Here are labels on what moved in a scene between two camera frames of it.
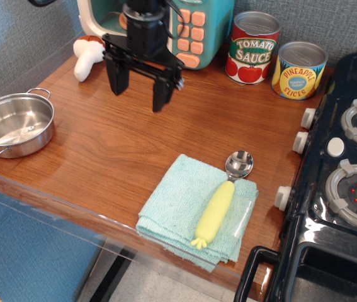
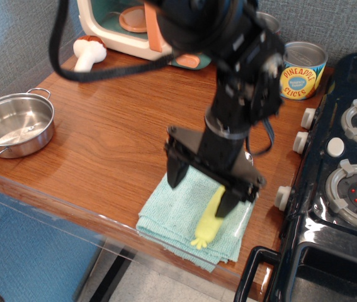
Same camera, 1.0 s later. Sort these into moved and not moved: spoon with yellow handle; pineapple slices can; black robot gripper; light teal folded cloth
Moved: black robot gripper
Not moved: light teal folded cloth; spoon with yellow handle; pineapple slices can
